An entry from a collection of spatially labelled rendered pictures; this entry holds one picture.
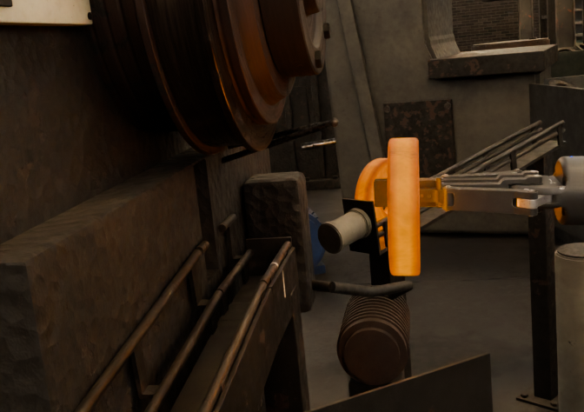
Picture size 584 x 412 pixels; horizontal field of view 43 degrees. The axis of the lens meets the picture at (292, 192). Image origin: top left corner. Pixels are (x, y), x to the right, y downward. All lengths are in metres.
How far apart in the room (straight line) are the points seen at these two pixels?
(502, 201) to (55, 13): 0.49
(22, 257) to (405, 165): 0.39
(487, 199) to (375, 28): 2.95
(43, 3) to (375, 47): 3.04
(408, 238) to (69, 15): 0.42
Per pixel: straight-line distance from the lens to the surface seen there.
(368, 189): 1.40
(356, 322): 1.34
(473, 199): 0.80
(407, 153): 0.80
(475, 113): 3.63
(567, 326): 1.75
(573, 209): 0.83
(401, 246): 0.78
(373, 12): 3.72
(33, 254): 0.64
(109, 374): 0.73
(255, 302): 0.94
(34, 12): 0.75
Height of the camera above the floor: 1.02
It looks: 11 degrees down
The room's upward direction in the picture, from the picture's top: 6 degrees counter-clockwise
